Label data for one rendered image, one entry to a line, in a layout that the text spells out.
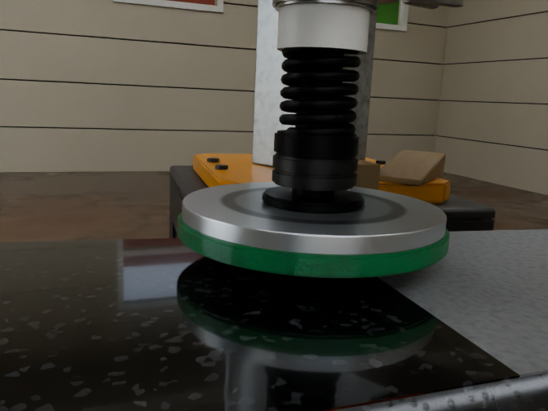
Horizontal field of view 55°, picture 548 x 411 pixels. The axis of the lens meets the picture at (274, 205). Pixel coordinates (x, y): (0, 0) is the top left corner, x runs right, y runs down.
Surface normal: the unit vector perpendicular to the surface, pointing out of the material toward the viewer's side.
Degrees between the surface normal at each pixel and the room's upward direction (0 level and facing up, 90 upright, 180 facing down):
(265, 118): 90
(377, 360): 0
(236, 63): 90
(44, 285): 0
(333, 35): 90
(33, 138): 90
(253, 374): 0
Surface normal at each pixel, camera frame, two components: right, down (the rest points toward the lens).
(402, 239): 0.51, 0.19
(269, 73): -0.71, 0.11
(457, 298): 0.04, -0.98
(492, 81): -0.93, 0.03
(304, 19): -0.45, 0.16
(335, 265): 0.03, 0.20
